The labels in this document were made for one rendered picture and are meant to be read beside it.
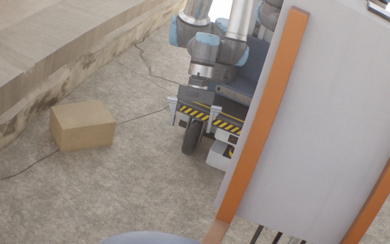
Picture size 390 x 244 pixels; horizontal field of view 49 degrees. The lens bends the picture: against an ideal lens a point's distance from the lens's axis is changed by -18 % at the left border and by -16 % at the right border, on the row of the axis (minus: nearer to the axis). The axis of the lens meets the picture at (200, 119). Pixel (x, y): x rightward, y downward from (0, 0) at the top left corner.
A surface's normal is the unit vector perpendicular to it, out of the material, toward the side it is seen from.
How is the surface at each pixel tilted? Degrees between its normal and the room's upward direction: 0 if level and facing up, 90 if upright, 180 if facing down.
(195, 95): 66
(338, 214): 90
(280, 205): 90
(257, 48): 90
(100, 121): 0
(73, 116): 0
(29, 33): 0
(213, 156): 90
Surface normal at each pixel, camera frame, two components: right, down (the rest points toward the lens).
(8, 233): 0.26, -0.82
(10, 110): 0.65, -0.55
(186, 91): -0.08, 0.10
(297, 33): -0.33, 0.42
